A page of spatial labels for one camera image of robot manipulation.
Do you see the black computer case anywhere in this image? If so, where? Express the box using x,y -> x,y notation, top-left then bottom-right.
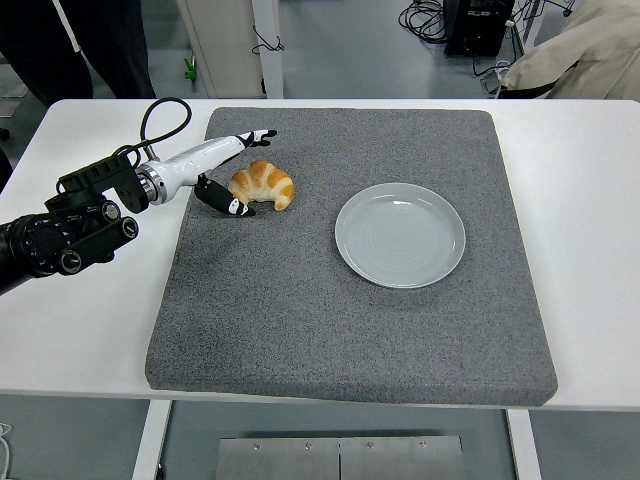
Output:
444,0 -> 516,57

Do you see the thin white cable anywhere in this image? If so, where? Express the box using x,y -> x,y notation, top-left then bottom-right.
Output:
0,422 -> 13,480

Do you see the beige cloth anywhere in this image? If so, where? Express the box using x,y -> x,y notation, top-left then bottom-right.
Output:
499,0 -> 640,100

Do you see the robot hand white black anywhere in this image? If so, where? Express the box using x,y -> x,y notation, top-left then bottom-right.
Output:
149,128 -> 278,220

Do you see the grey round plate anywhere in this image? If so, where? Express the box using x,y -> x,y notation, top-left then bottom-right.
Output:
333,182 -> 467,290

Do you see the white cabinet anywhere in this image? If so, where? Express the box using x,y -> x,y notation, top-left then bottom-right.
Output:
175,0 -> 264,99

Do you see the person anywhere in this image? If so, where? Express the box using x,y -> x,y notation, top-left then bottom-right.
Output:
0,0 -> 157,107

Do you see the croissant bread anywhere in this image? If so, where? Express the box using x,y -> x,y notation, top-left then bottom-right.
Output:
228,159 -> 295,212

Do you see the thin black cable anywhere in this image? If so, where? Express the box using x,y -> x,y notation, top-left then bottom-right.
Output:
251,24 -> 286,56

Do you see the grey power adapter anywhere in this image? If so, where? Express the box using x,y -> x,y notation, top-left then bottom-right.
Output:
480,69 -> 507,95

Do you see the black floor cable bundle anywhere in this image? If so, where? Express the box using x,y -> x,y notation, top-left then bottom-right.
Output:
397,0 -> 449,45

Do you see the white table leg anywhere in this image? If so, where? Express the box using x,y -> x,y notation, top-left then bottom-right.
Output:
130,399 -> 174,480
504,409 -> 544,480

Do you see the white post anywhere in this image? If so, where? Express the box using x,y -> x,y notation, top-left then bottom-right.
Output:
251,0 -> 285,100

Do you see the grey metal plate with screws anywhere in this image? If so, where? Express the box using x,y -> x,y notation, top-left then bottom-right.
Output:
215,435 -> 466,480

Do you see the grey felt mat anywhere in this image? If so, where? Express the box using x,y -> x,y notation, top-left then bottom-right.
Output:
143,106 -> 559,407

